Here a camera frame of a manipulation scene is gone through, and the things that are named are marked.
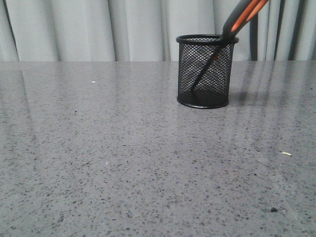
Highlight grey pleated curtain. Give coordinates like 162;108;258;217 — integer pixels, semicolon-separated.
0;0;316;62

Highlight grey orange handled scissors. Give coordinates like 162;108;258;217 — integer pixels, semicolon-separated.
191;0;268;90

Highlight black mesh pen bucket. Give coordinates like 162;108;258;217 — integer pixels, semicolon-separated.
176;35;239;109

